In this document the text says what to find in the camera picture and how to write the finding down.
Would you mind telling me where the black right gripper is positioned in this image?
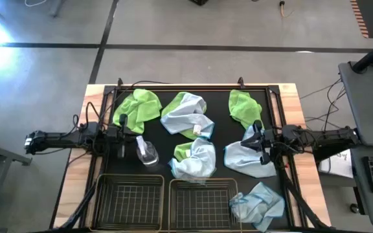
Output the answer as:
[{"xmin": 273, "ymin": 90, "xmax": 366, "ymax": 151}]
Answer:
[{"xmin": 240, "ymin": 128, "xmax": 277, "ymax": 153}]

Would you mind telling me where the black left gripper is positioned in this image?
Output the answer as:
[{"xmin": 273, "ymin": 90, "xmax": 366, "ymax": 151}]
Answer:
[{"xmin": 106, "ymin": 124, "xmax": 139, "ymax": 144}]

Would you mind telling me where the light blue towel white label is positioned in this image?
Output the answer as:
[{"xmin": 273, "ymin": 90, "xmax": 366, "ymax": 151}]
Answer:
[{"xmin": 159, "ymin": 92, "xmax": 216, "ymax": 140}]

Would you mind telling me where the clear plastic spray bottle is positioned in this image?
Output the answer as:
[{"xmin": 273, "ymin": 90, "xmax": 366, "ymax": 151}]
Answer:
[{"xmin": 135, "ymin": 135, "xmax": 160, "ymax": 168}]

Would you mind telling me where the black table mat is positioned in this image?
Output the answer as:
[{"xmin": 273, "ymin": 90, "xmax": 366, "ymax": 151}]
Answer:
[{"xmin": 104, "ymin": 89, "xmax": 293, "ymax": 229}]

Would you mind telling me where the black support beam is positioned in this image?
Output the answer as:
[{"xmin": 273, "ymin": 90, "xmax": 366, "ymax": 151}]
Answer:
[{"xmin": 312, "ymin": 147, "xmax": 339, "ymax": 162}]

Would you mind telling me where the white paper sheet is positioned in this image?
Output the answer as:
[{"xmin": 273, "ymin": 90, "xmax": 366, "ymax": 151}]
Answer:
[{"xmin": 317, "ymin": 148, "xmax": 354, "ymax": 179}]

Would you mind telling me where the grey desk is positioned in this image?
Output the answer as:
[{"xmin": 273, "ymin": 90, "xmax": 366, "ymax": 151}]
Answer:
[{"xmin": 337, "ymin": 60, "xmax": 373, "ymax": 228}]

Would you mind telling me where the grey metal table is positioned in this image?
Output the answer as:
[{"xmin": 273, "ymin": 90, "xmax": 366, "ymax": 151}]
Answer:
[{"xmin": 0, "ymin": 129, "xmax": 32, "ymax": 233}]

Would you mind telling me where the grey metal leg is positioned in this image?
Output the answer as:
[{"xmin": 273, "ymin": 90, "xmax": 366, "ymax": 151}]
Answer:
[{"xmin": 49, "ymin": 0, "xmax": 68, "ymax": 17}]

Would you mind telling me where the black pole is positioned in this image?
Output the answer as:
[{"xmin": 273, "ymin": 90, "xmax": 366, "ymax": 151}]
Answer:
[{"xmin": 351, "ymin": 34, "xmax": 373, "ymax": 74}]

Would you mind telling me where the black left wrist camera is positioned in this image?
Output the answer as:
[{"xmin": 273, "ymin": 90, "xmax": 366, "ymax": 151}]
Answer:
[{"xmin": 118, "ymin": 113, "xmax": 129, "ymax": 129}]

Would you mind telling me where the bronze wire basket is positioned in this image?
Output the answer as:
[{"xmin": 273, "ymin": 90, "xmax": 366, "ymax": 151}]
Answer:
[
  {"xmin": 168, "ymin": 177, "xmax": 243, "ymax": 233},
  {"xmin": 91, "ymin": 173, "xmax": 165, "ymax": 232}
]

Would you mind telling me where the black metal frame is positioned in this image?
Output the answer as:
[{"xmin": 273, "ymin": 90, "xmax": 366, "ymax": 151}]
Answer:
[{"xmin": 49, "ymin": 77, "xmax": 333, "ymax": 233}]

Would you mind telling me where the black floor cable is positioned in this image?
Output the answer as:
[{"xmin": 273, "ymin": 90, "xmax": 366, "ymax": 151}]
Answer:
[{"xmin": 299, "ymin": 77, "xmax": 348, "ymax": 132}]

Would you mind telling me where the yellow cable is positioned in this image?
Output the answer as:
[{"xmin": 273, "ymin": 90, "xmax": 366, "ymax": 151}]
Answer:
[{"xmin": 278, "ymin": 0, "xmax": 299, "ymax": 19}]

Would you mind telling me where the white cable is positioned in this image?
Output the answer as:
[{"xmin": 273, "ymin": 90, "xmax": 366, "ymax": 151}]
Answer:
[{"xmin": 23, "ymin": 0, "xmax": 49, "ymax": 8}]

